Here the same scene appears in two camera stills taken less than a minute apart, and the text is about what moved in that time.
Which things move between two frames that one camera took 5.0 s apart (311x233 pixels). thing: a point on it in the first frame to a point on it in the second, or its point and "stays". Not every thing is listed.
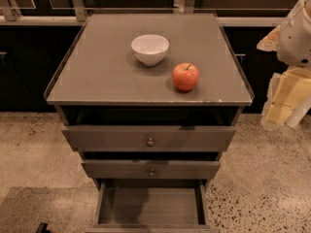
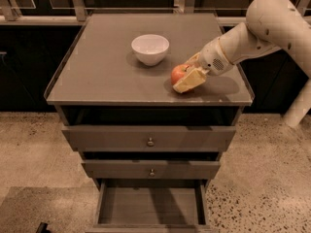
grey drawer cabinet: [152, 148] stays
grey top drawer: [149, 138] stays
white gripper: [295, 38] to [212, 57]
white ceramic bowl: [150, 49] stays
